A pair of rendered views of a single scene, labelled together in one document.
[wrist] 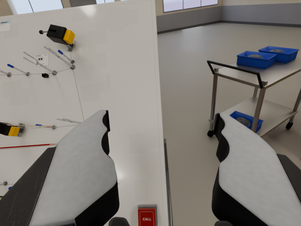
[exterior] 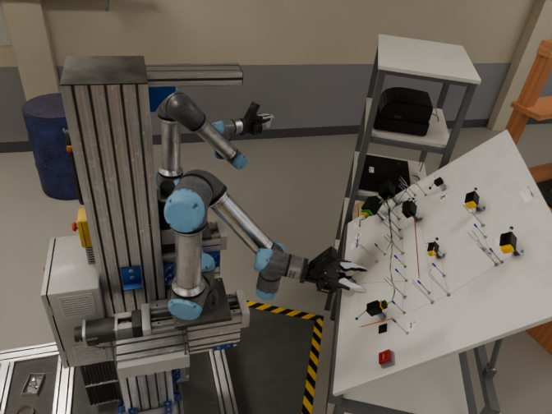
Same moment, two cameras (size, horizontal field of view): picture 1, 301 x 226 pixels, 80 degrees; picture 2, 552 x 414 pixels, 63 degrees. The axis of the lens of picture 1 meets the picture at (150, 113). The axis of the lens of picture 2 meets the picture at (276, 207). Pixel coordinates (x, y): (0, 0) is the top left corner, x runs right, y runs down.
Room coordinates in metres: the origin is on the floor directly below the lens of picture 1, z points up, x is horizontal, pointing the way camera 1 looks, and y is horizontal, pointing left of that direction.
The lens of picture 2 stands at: (-0.20, -1.05, 2.57)
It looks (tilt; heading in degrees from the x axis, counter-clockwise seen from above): 36 degrees down; 90
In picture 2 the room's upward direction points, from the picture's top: 6 degrees clockwise
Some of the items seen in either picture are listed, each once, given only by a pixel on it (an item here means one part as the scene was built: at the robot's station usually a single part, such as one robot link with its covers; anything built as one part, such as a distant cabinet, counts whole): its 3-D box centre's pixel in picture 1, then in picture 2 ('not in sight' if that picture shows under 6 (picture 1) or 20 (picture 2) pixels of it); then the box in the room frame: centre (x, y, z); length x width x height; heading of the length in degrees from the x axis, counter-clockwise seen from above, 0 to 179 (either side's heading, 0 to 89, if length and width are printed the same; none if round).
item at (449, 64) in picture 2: not in sight; (385, 192); (0.52, 1.49, 0.92); 0.60 x 0.50 x 1.85; 83
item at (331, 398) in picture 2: not in sight; (343, 296); (0.20, 0.59, 0.83); 1.18 x 0.05 x 0.06; 83
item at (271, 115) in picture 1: (254, 98); not in sight; (1.82, -1.23, 0.53); 1.12 x 0.65 x 1.05; 113
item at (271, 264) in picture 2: not in sight; (272, 262); (-0.19, 0.02, 1.56); 0.11 x 0.08 x 0.09; 175
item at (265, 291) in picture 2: not in sight; (269, 279); (-0.20, 0.04, 1.46); 0.11 x 0.08 x 0.11; 86
